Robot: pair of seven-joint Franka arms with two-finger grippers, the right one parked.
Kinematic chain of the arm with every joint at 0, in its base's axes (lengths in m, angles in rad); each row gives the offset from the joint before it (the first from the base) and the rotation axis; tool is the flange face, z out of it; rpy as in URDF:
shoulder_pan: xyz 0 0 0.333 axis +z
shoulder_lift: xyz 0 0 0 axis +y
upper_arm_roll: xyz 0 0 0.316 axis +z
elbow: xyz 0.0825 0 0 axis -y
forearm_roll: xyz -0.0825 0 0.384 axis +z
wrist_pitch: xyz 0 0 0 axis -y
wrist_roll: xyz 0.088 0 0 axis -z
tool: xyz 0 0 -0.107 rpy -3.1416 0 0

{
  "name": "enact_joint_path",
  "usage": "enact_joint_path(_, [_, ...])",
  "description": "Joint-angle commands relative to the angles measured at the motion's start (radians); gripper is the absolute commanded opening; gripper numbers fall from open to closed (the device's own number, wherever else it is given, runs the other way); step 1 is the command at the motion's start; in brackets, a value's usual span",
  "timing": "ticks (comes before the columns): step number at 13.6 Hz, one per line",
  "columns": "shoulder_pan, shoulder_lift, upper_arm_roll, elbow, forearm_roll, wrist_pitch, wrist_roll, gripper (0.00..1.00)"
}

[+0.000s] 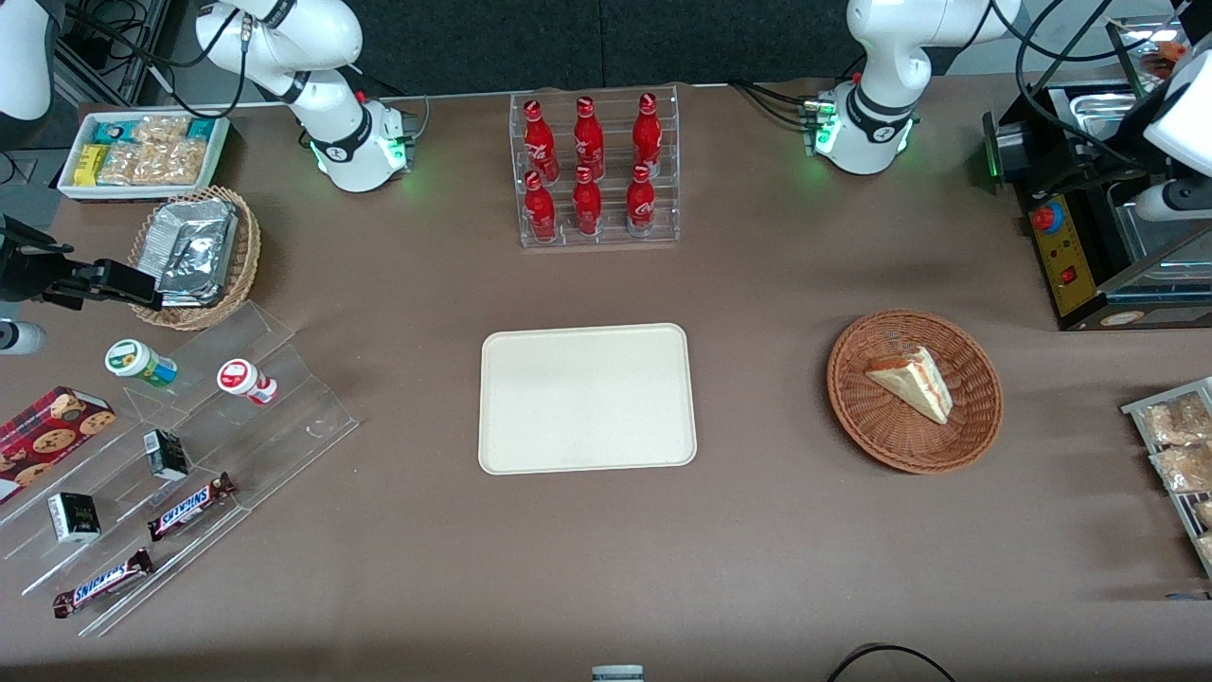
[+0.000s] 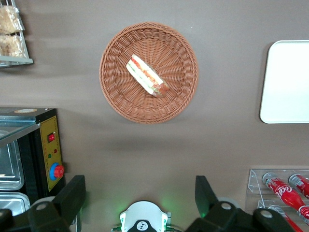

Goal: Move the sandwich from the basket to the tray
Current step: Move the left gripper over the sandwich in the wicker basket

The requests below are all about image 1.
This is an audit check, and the white rectangular snack tray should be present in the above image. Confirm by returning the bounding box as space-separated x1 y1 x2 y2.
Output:
57 112 231 202

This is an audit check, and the clear peanut snack bag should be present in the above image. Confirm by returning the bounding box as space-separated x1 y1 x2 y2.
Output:
133 140 206 187
133 116 191 148
98 142 139 186

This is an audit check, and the snickers chocolate bar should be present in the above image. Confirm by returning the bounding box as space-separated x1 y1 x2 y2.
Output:
147 471 238 542
52 547 154 619

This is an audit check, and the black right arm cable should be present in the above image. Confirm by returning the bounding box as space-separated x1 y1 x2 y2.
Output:
57 0 249 119

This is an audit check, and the metal wire rack tray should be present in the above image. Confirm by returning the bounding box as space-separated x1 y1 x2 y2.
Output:
1120 376 1212 581

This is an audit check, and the black looping arm cable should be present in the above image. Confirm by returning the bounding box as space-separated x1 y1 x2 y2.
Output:
989 0 1149 170

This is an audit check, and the green label yogurt cup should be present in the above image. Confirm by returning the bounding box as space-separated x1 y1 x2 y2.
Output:
104 338 178 389

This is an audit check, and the red cola bottle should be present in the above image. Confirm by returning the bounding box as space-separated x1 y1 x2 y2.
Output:
523 99 558 183
524 170 558 243
574 96 606 181
633 92 663 179
626 164 656 237
572 166 603 237

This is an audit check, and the clear acrylic bottle rack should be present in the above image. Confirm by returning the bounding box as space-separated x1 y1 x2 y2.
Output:
508 84 681 249

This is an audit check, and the red label yogurt cup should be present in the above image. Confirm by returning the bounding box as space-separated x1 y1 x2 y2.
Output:
217 358 278 406

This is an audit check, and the cream rectangular plastic tray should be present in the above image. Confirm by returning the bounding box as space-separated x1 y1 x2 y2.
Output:
478 323 699 476

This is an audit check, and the silver foil pouch stack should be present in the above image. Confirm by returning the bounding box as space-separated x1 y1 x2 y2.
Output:
151 199 240 309

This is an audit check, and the triangular sandwich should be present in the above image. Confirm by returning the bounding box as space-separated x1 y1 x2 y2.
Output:
864 346 952 425

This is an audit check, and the brown round wicker basket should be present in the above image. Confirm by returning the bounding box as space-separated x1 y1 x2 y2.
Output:
827 309 1005 475

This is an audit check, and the clear acrylic stepped display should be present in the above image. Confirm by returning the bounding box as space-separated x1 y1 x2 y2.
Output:
0 301 361 637

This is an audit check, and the black cable on table edge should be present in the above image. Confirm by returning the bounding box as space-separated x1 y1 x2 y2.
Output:
827 643 957 682

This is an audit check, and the red plaid cookie box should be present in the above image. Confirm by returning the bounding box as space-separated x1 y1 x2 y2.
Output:
0 386 117 505

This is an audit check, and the light tan wicker basket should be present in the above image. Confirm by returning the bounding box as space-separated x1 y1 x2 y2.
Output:
128 186 262 332

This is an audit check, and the black sealing machine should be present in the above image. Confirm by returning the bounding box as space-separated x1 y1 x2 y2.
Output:
982 81 1212 332

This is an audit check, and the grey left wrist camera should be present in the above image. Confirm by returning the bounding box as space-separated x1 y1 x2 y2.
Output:
1135 178 1212 223

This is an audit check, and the small black carton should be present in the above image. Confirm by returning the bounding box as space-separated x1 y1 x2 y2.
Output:
47 492 101 545
143 429 190 482

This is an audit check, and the black base cable bundle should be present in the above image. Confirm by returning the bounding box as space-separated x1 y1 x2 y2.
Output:
729 80 821 131

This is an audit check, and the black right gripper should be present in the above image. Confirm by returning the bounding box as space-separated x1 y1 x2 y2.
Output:
0 216 162 312

